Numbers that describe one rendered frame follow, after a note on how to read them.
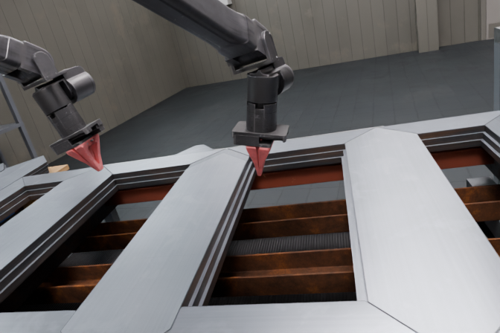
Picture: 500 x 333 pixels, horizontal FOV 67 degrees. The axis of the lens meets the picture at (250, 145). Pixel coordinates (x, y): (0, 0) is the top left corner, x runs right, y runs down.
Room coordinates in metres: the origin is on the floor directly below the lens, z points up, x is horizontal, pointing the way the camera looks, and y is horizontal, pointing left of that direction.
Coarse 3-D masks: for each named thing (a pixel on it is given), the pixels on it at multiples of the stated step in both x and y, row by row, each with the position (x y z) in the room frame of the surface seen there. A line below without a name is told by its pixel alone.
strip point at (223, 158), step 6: (216, 156) 1.05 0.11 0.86; (222, 156) 1.04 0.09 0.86; (228, 156) 1.03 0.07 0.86; (204, 162) 1.03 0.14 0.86; (210, 162) 1.02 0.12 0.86; (216, 162) 1.00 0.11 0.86; (222, 162) 0.99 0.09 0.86; (228, 162) 0.98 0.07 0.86; (234, 162) 0.97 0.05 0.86; (192, 168) 1.00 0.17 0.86
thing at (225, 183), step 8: (224, 176) 0.89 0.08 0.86; (232, 176) 0.88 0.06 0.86; (176, 184) 0.91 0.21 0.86; (184, 184) 0.90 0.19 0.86; (192, 184) 0.89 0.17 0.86; (200, 184) 0.87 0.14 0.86; (208, 184) 0.86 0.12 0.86; (216, 184) 0.85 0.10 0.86; (224, 184) 0.84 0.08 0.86; (232, 184) 0.83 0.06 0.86; (168, 192) 0.87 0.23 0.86; (176, 192) 0.86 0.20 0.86; (184, 192) 0.85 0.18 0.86; (192, 192) 0.84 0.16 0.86; (200, 192) 0.83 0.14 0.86
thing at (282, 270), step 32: (256, 256) 0.73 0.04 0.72; (288, 256) 0.71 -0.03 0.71; (320, 256) 0.69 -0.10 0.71; (352, 256) 0.67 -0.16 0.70; (64, 288) 0.78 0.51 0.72; (224, 288) 0.67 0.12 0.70; (256, 288) 0.65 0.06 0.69; (288, 288) 0.64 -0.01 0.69; (320, 288) 0.62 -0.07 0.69; (352, 288) 0.60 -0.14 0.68
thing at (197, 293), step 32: (480, 128) 0.84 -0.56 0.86; (288, 160) 0.96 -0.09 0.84; (320, 160) 0.93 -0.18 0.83; (32, 192) 1.18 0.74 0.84; (96, 192) 1.01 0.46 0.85; (64, 224) 0.86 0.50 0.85; (224, 224) 0.68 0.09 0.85; (352, 224) 0.60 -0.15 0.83; (32, 256) 0.74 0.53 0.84; (224, 256) 0.61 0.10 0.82; (0, 288) 0.65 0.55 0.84; (192, 288) 0.50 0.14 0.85
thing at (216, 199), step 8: (208, 192) 0.82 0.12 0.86; (216, 192) 0.81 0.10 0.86; (224, 192) 0.80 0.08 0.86; (232, 192) 0.79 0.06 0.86; (168, 200) 0.83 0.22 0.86; (176, 200) 0.81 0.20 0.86; (184, 200) 0.81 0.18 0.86; (192, 200) 0.80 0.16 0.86; (200, 200) 0.79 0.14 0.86; (208, 200) 0.78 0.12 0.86; (216, 200) 0.77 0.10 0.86; (224, 200) 0.76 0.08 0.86; (160, 208) 0.79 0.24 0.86; (168, 208) 0.78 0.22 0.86; (176, 208) 0.77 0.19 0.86; (184, 208) 0.76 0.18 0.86; (192, 208) 0.75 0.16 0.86; (200, 208) 0.75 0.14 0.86; (208, 208) 0.74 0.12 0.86
